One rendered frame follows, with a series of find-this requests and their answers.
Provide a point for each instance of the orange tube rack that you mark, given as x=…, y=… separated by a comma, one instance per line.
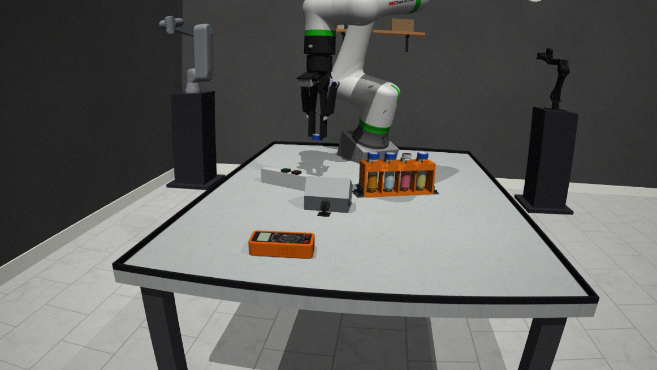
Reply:
x=398, y=166

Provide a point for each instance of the orange digital multimeter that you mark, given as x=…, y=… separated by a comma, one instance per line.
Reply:
x=282, y=244

